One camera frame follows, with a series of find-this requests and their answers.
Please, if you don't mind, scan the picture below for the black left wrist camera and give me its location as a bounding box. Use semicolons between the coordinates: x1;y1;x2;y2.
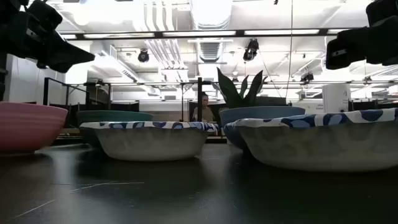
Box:
26;0;63;32

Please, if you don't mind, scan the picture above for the white column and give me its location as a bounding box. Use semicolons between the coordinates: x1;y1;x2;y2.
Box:
322;83;352;114

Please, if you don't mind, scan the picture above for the black ceiling spotlight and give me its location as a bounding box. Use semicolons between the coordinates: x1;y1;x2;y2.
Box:
243;38;260;62
137;49;150;63
299;72;315;85

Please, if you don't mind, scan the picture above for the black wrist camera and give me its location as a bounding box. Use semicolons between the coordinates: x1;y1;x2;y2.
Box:
26;0;63;32
366;0;398;27

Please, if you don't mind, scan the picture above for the black shelf rack, wooden board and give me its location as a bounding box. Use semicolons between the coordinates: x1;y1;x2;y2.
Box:
43;77;228;144

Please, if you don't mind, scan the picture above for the blue patterned paper bowl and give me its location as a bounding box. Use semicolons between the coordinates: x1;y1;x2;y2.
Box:
223;107;398;173
78;120;220;162

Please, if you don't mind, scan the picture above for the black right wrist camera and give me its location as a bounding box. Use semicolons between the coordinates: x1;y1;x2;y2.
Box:
366;0;398;27

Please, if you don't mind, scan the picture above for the pink ribbed bowl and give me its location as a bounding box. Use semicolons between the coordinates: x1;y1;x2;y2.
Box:
0;101;69;156

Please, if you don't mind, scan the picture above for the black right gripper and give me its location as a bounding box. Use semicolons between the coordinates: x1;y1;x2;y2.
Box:
325;15;398;71

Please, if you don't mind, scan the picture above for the green snake plant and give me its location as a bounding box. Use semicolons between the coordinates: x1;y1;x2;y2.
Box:
216;67;269;110

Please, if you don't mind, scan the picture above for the person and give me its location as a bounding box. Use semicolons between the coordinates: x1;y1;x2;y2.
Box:
192;91;216;123

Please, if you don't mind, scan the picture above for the silver ventilation duct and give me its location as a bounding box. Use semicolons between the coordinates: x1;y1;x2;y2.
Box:
189;0;234;63

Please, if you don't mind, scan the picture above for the green bowl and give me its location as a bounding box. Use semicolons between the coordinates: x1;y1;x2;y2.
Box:
76;110;154;149

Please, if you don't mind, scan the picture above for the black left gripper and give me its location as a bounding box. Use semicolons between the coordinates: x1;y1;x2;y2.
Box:
0;12;96;74

